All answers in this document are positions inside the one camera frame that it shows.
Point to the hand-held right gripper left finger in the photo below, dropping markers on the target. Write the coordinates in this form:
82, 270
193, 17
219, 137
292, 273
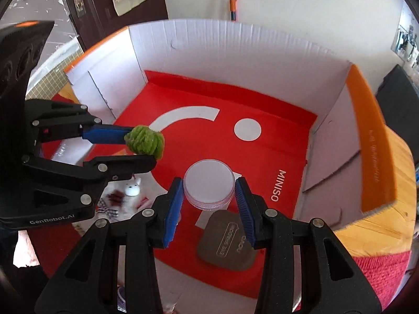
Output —
173, 212

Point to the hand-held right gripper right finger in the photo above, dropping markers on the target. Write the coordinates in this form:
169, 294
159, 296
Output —
245, 212

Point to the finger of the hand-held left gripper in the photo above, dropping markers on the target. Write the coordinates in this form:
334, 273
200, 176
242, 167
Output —
104, 134
124, 165

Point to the white plush toy green skirt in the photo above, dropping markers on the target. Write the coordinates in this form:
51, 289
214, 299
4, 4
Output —
132, 189

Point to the green yarn pom-pom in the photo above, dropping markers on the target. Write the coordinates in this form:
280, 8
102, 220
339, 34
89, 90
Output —
145, 140

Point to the brown eyeshadow case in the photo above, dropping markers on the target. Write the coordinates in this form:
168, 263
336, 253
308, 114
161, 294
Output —
226, 245

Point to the white round jar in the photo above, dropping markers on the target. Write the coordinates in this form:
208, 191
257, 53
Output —
209, 180

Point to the orange cardboard box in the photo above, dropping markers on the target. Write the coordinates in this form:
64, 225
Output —
229, 55

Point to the red paper bag liner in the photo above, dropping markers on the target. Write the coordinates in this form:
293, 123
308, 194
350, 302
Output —
262, 157

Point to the dark brown door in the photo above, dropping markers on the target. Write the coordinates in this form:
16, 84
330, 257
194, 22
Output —
98, 23

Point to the red knit blanket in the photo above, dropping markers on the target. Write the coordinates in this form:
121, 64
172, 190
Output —
376, 274

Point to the wall mirror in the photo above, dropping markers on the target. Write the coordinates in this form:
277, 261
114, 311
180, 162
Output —
404, 42

